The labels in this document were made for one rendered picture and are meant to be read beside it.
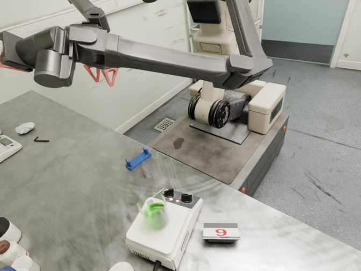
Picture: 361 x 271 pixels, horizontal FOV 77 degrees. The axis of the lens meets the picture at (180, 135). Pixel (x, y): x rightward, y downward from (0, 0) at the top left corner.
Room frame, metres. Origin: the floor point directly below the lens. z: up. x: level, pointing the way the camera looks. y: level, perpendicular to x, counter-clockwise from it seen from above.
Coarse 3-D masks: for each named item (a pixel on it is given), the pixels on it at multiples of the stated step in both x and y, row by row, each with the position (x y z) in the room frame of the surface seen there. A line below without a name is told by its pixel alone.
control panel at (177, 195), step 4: (164, 188) 0.44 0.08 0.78; (176, 192) 0.42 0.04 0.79; (180, 192) 0.42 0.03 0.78; (176, 196) 0.40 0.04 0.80; (180, 196) 0.40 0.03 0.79; (192, 196) 0.40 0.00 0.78; (168, 200) 0.38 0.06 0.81; (172, 200) 0.38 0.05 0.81; (176, 200) 0.37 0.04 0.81; (192, 200) 0.38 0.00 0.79; (196, 200) 0.38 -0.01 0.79; (180, 204) 0.36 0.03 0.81; (184, 204) 0.35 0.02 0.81; (188, 204) 0.35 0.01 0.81; (192, 204) 0.35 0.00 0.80
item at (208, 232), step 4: (204, 232) 0.29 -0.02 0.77; (208, 232) 0.29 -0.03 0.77; (212, 232) 0.29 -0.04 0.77; (216, 232) 0.28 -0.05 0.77; (220, 232) 0.28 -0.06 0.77; (224, 232) 0.28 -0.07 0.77; (228, 232) 0.28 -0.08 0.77; (232, 232) 0.28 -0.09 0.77; (236, 232) 0.27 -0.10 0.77; (224, 236) 0.26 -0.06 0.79; (228, 236) 0.26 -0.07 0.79; (232, 236) 0.26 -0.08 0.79; (236, 236) 0.26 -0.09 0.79
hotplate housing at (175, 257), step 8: (200, 200) 0.38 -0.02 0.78; (192, 208) 0.34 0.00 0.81; (200, 208) 0.36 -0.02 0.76; (192, 216) 0.32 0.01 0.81; (184, 224) 0.29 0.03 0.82; (192, 224) 0.31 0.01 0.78; (184, 232) 0.28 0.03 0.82; (128, 240) 0.28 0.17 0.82; (184, 240) 0.27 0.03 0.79; (136, 248) 0.26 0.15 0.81; (144, 248) 0.25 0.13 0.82; (176, 248) 0.24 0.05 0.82; (184, 248) 0.26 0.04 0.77; (144, 256) 0.26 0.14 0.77; (152, 256) 0.24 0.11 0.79; (160, 256) 0.23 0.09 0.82; (168, 256) 0.22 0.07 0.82; (176, 256) 0.23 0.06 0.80; (160, 264) 0.23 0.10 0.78; (168, 264) 0.22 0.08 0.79; (176, 264) 0.22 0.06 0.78
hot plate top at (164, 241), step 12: (168, 204) 0.34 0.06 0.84; (180, 216) 0.31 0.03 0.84; (132, 228) 0.30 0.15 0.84; (144, 228) 0.29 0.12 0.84; (168, 228) 0.28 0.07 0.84; (180, 228) 0.28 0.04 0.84; (132, 240) 0.27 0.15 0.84; (144, 240) 0.26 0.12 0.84; (156, 240) 0.26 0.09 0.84; (168, 240) 0.25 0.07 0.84; (168, 252) 0.23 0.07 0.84
